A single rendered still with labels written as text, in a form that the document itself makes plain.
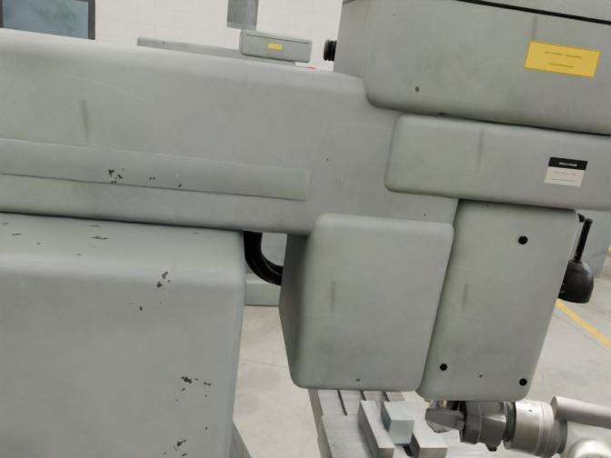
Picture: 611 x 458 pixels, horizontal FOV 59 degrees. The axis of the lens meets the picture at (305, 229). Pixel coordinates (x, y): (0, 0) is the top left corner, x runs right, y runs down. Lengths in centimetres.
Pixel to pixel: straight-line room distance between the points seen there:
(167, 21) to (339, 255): 670
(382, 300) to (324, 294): 8
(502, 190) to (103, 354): 50
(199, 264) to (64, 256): 13
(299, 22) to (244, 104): 667
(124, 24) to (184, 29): 72
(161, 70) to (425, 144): 31
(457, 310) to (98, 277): 47
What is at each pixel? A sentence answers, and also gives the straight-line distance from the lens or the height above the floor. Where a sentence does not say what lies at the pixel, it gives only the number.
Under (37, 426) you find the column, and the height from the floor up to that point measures 137.
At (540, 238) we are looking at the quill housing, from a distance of 79.
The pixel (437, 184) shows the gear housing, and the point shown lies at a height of 165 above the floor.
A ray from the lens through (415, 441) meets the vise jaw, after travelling 120.
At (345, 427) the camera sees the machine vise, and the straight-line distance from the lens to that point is 124.
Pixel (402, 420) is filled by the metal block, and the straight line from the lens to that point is 118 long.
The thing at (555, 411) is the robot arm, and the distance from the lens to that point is 99.
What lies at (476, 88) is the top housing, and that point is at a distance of 67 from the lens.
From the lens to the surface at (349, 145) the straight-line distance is 65.
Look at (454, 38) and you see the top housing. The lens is 65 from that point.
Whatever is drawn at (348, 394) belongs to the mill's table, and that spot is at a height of 96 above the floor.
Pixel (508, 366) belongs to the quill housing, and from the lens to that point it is 86.
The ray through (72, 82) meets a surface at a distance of 65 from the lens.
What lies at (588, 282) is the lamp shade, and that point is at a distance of 99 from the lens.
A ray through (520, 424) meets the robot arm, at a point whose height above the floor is 126.
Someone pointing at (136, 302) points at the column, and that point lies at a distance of 57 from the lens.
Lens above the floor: 178
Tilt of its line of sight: 18 degrees down
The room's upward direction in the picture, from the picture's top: 8 degrees clockwise
